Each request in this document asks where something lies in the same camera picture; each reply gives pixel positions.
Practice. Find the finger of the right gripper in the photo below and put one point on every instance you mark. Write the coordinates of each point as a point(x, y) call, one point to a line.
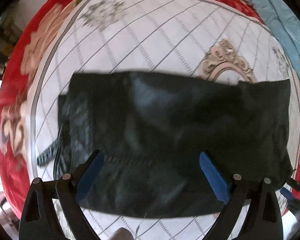
point(293, 204)

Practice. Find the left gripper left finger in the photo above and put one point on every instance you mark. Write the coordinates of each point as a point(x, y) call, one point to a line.
point(39, 219)

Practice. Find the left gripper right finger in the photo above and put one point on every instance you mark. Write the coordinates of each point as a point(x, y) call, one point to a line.
point(263, 219)

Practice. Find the black leather jacket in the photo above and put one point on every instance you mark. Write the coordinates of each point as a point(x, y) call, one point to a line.
point(152, 128)

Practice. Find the red floral blanket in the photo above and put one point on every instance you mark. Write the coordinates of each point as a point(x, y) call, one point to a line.
point(21, 69)

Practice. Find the light blue duvet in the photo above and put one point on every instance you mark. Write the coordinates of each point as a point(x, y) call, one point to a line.
point(284, 24)

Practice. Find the white quilted floral mat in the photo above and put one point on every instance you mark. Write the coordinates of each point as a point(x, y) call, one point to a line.
point(202, 39)

